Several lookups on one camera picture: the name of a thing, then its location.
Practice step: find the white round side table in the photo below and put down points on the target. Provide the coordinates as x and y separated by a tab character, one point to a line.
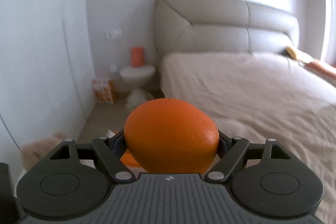
137	78

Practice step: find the orange paper bag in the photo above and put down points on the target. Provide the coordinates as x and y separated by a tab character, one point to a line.
103	90

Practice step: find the orange gift box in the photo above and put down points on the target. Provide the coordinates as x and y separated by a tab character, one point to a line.
128	160

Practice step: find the beige leather headboard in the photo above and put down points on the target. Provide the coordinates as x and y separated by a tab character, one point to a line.
233	26

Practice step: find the large orange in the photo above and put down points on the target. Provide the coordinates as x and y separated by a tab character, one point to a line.
171	136

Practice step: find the beige blanket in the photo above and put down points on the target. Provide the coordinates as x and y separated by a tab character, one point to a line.
260	96

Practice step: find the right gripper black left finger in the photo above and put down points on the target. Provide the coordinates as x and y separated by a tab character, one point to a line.
106	153

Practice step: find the yellow pillow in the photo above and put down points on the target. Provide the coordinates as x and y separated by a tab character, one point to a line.
298	55

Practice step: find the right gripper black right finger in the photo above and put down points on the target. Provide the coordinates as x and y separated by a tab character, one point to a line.
236	151

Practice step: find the brown plush toy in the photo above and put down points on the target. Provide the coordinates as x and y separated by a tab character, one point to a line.
32	153

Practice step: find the white wall socket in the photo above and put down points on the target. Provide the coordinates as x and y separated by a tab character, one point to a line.
115	34

